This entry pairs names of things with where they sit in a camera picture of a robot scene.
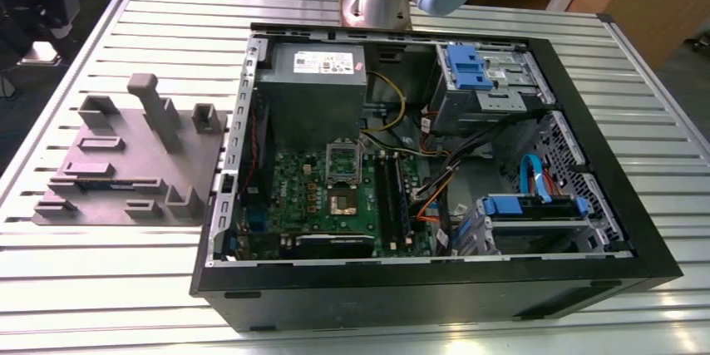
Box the RAM stick with blue label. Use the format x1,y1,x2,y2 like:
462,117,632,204
75,180,141,192

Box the grey parts rack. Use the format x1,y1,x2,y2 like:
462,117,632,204
30,73,233,228

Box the grey power supply unit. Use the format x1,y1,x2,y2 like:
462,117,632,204
255,42,372,146

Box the metal socket cover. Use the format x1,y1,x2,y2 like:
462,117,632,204
326,140,365,156

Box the green motherboard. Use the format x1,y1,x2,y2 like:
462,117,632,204
238,138,440,260

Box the black RAM slot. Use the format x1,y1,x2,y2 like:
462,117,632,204
396,152,418,246
389,152,410,247
378,151,401,248
372,151,394,248

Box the black graphics card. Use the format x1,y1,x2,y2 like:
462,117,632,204
277,232,378,260

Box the metal drive cage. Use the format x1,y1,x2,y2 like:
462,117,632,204
432,42,558,136

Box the black PC case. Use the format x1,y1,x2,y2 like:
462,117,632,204
187,21,685,333

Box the black disk blue carrier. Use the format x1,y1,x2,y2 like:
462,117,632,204
477,193,593,223

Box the metal disk bay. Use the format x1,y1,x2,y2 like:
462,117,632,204
457,217,622,256

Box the yellow black wire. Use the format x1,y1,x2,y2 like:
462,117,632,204
364,70,410,134

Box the blue plastic drive bracket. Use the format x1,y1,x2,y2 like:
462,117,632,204
446,44,497,91

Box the orange wire bundle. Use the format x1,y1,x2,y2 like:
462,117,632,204
414,182,450,225

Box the black cable bundle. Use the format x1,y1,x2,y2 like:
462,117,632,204
413,107,556,206

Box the blue wire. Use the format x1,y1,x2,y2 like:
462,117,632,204
521,154,556,202

